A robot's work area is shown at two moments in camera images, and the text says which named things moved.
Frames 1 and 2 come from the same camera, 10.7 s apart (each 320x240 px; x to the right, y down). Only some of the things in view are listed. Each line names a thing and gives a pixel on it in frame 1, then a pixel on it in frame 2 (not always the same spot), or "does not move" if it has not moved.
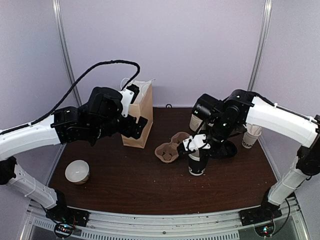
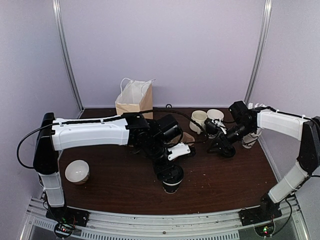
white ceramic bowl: x=77 y=171 does not move
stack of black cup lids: x=230 y=149 does not move
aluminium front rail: x=294 y=225 does not move
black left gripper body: x=108 y=127 to x=157 y=165
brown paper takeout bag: x=143 y=106 does not move
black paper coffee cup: x=197 y=161 to x=171 y=188
